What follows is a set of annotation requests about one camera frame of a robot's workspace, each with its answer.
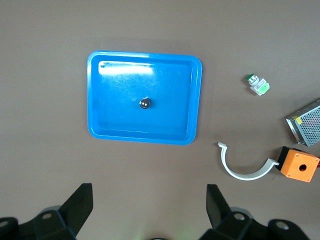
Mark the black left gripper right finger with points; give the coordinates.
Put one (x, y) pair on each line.
(220, 212)

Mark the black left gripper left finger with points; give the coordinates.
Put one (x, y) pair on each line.
(75, 212)

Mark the black cylindrical capacitor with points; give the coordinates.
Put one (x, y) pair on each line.
(145, 103)

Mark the large white curved clamp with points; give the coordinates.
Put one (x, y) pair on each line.
(246, 177)

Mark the orange button box centre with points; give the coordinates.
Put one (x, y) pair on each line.
(297, 165)

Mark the blue plastic tray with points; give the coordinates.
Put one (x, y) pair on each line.
(120, 110)

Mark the metal mesh power supply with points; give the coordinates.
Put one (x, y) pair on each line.
(307, 125)

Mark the small green white connector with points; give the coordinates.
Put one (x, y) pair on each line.
(257, 85)

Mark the brown table mat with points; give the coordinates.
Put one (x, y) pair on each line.
(50, 75)

